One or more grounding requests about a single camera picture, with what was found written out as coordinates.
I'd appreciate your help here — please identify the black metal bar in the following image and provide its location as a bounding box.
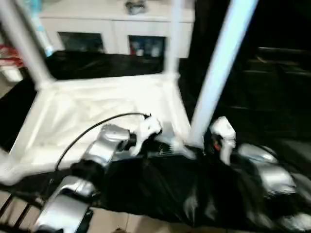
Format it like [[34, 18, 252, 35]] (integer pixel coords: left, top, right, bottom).
[[257, 46, 311, 62]]

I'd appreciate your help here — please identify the white plastic table top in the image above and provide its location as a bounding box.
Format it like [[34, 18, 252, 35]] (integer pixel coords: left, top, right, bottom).
[[0, 72, 201, 186]]

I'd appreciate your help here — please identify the red wire hanger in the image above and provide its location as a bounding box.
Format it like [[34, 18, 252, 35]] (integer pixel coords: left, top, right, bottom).
[[0, 44, 24, 68]]

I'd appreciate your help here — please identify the white cabinet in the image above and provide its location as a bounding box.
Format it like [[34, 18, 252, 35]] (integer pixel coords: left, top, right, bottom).
[[38, 0, 196, 58]]

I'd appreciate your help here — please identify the black plastic mat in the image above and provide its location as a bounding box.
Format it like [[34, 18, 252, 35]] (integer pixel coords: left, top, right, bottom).
[[0, 48, 311, 231]]

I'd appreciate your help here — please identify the grey crumpled bundle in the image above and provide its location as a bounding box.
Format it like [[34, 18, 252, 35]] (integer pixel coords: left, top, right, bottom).
[[124, 0, 148, 15]]

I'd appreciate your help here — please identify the white plastic table leg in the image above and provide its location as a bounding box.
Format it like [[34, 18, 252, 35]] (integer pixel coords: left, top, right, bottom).
[[164, 0, 184, 80], [188, 0, 259, 147], [0, 0, 55, 89]]

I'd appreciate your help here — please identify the black metal stand frame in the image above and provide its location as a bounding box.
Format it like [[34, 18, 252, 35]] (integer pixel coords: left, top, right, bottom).
[[0, 193, 39, 233]]

